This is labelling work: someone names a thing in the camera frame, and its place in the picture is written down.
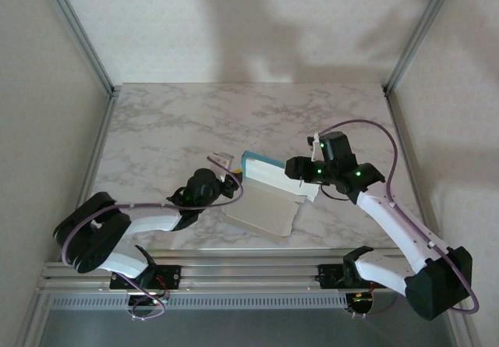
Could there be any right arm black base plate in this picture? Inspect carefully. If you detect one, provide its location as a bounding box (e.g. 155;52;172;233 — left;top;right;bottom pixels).
317;263;388;289

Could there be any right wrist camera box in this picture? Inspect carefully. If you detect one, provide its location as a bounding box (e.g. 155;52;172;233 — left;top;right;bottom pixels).
306;133;323;161

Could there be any aluminium side rail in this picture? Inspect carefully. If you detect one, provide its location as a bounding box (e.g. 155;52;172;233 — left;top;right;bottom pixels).
384;87;437;260
60;87;122;262

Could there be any left lit circuit board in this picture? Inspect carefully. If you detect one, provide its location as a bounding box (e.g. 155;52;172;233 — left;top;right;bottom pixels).
126;294;171;310

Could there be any left aluminium side rail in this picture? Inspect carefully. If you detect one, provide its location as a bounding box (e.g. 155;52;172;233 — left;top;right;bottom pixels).
60;87;122;262

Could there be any teal and white paper box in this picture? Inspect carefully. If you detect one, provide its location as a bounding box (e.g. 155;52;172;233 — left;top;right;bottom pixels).
220;150;320;246

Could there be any left aluminium frame post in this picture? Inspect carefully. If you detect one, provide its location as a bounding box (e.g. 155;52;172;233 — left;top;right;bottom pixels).
37;0;116;95

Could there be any right aluminium frame post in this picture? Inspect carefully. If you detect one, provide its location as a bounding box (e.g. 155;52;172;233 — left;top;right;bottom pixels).
384;0;461;94

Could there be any grey slotted cable duct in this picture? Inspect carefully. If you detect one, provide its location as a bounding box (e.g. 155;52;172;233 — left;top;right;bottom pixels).
50;294;349;310

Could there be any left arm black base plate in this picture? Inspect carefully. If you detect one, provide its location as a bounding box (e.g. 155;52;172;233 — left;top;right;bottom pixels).
110;264;182;290

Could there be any aluminium frame post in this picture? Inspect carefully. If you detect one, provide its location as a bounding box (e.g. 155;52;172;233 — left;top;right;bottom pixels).
37;0;116;95
384;0;461;94

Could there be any aluminium mounting rail beam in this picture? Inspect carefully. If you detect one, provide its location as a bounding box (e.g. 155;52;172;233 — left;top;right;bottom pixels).
34;247;463;296

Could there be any right lit circuit board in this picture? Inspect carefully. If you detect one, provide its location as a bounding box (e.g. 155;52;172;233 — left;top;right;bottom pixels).
345;292;375;313

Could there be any lit circuit board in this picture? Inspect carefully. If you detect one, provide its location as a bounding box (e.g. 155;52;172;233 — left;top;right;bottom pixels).
126;294;171;310
345;292;375;313

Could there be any right aluminium side rail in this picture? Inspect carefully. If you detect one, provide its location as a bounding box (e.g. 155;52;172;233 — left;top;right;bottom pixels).
384;87;437;260

